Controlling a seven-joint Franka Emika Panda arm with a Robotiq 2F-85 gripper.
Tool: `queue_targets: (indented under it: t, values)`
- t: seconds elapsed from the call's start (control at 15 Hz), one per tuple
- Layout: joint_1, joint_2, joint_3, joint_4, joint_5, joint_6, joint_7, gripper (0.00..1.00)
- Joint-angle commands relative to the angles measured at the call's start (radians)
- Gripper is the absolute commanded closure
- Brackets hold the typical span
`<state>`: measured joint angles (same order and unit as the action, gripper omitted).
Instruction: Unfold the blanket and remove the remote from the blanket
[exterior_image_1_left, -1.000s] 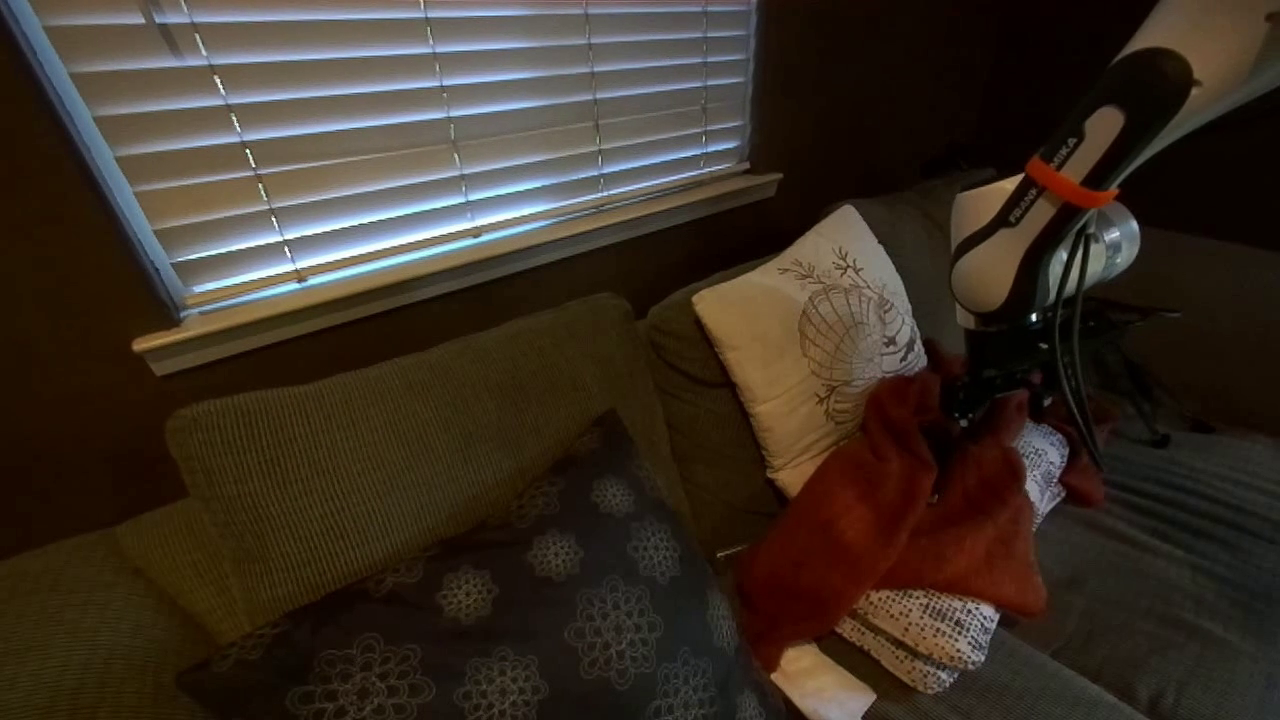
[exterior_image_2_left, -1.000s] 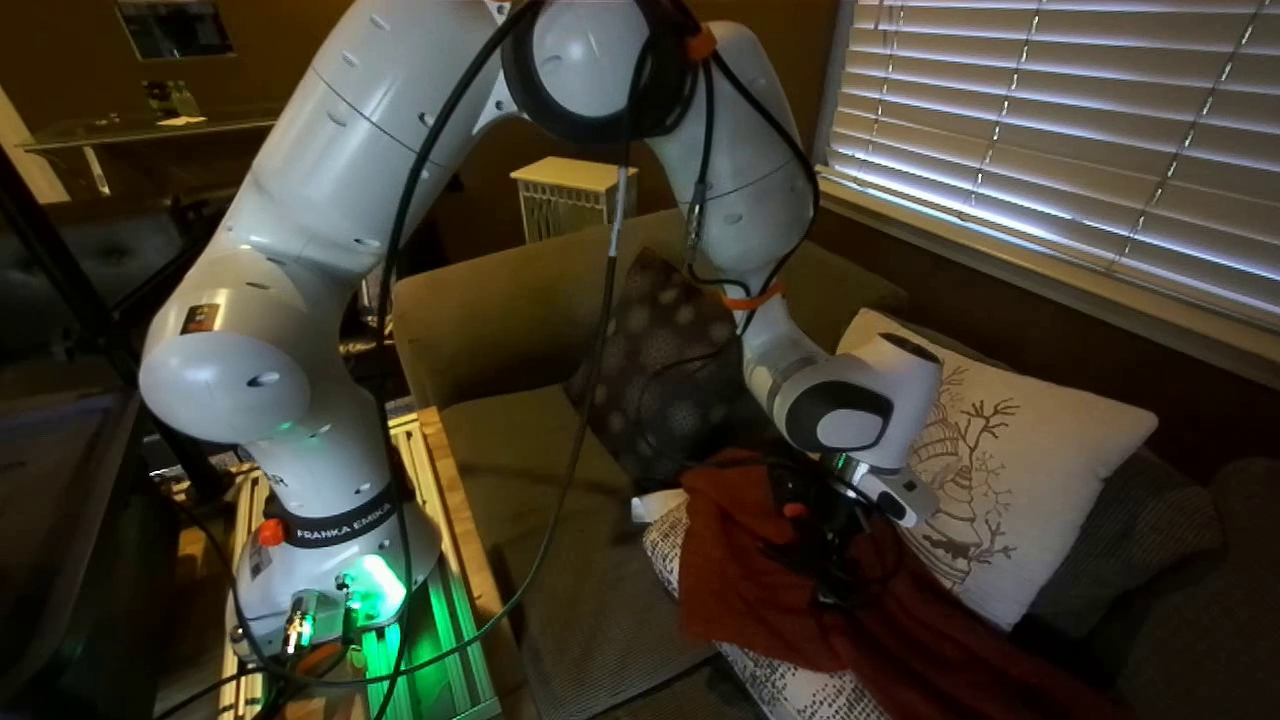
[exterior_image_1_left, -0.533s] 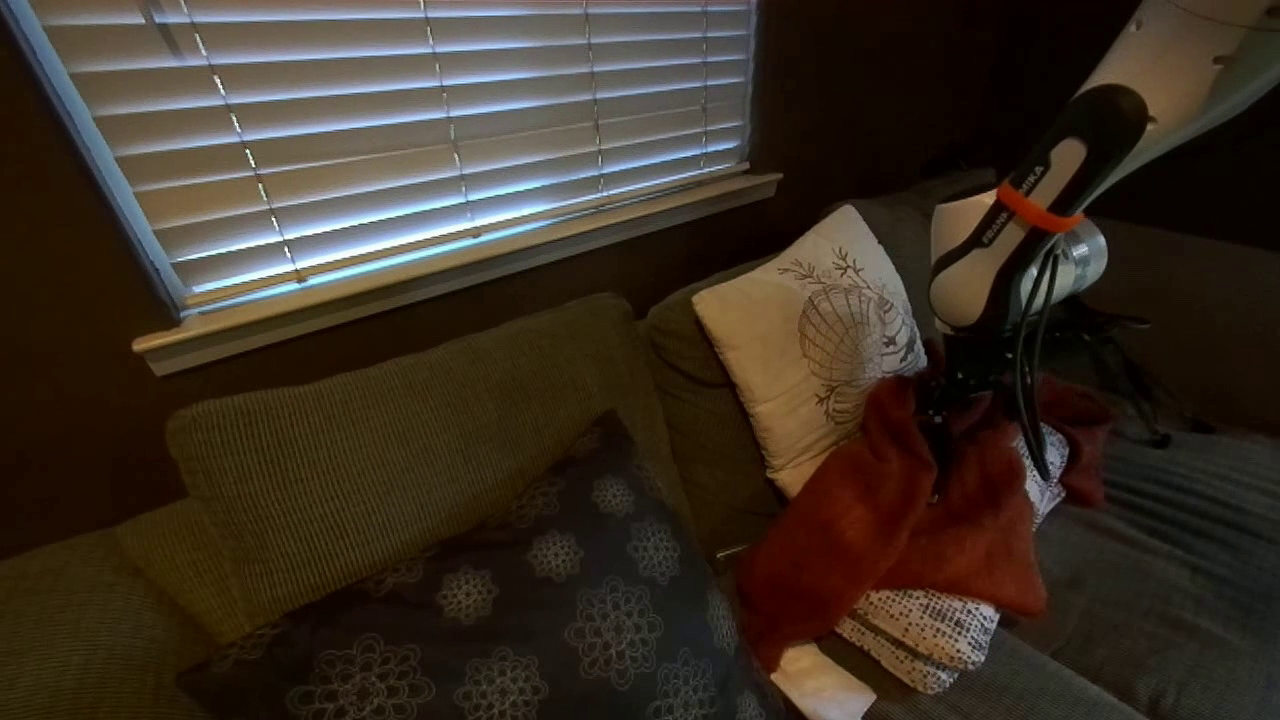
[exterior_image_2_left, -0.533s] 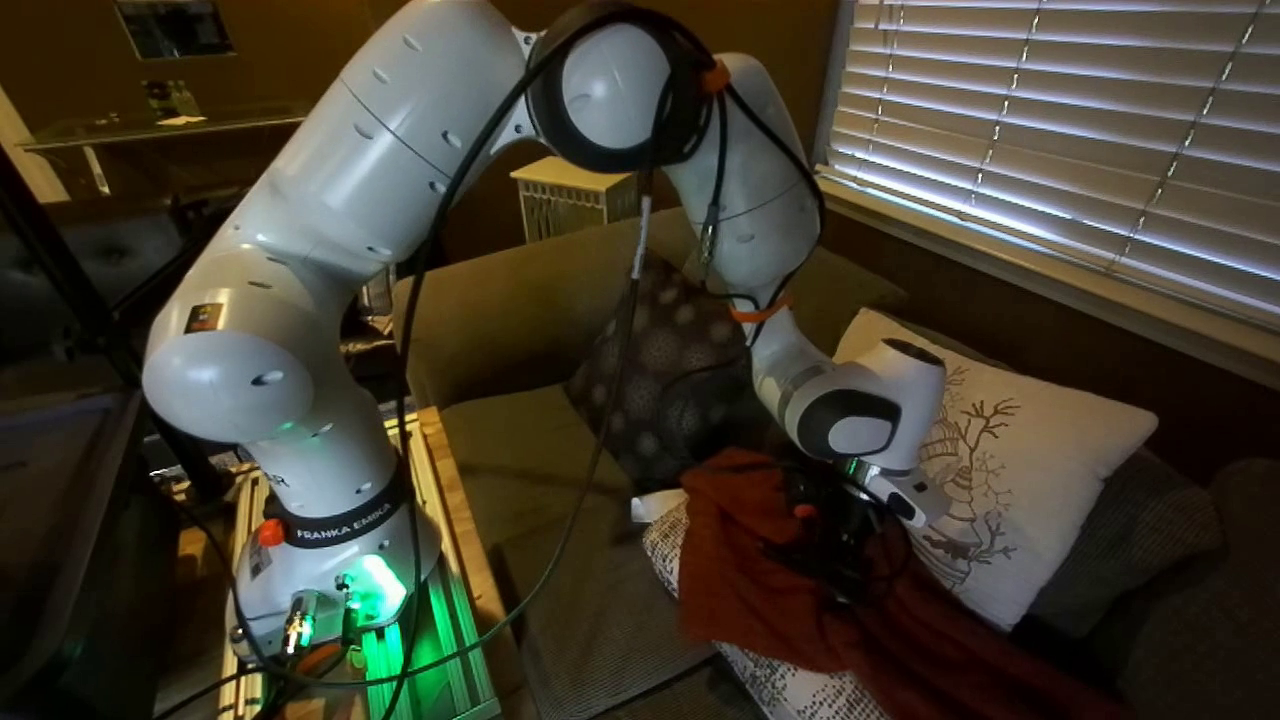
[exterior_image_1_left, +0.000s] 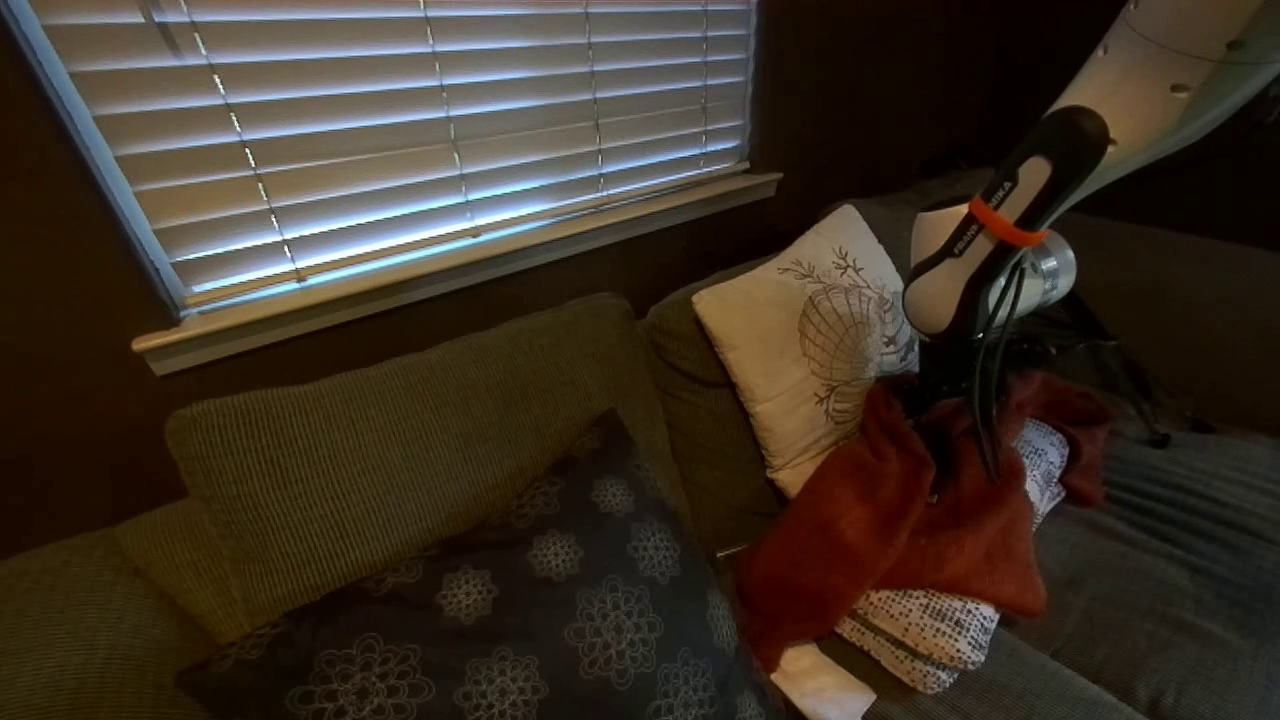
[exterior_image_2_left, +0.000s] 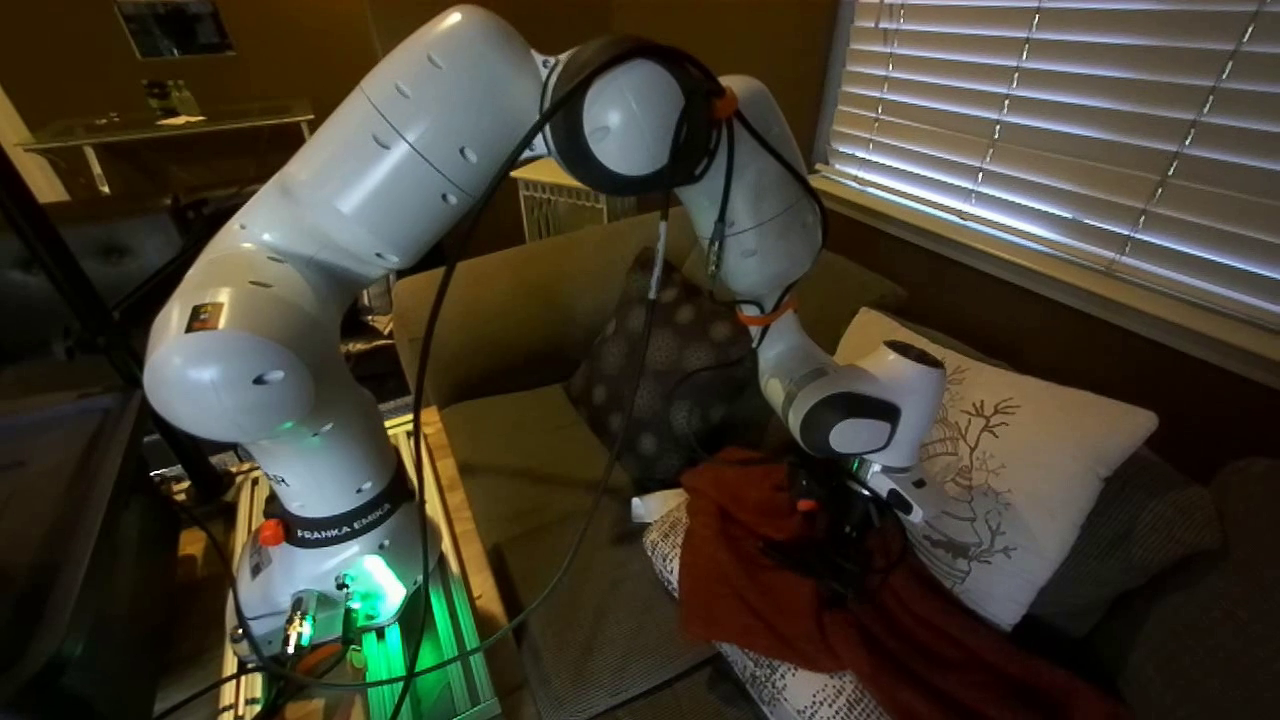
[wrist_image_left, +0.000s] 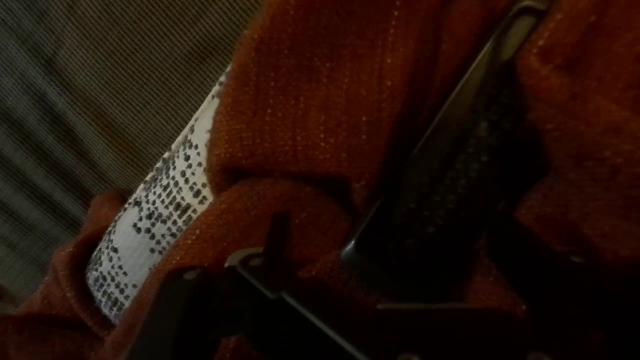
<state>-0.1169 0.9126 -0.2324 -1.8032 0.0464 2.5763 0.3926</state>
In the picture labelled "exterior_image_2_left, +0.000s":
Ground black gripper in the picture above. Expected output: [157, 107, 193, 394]
[780, 455, 928, 606]

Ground rust red blanket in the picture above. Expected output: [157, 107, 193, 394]
[673, 445, 1137, 720]

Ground robot base mounting table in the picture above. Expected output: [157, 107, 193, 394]
[210, 404, 507, 720]

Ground white black-dotted pillow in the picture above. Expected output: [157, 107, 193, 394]
[641, 496, 900, 720]

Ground white pillow with printed motif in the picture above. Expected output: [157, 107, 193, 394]
[831, 305, 1165, 637]

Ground plain green sofa back cushion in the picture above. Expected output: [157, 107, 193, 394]
[796, 249, 912, 351]

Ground dark floral patterned pillow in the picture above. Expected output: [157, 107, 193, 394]
[563, 243, 791, 492]

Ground grey sofa back cushion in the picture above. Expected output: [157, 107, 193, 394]
[1021, 445, 1228, 645]

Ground grey-green fabric sofa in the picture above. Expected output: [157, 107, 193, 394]
[391, 213, 1280, 720]

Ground wooden window sill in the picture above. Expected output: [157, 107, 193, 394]
[809, 171, 1280, 393]

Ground white vented box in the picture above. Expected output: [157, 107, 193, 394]
[507, 156, 619, 249]

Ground white window blinds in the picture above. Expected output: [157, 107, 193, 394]
[822, 0, 1280, 331]

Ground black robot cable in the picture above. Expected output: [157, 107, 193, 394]
[378, 36, 752, 720]

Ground wall shelf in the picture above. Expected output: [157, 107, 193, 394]
[18, 104, 319, 200]

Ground dark furniture frame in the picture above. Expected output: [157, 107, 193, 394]
[0, 141, 151, 705]

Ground framed wall picture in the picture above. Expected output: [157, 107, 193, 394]
[107, 0, 240, 65]

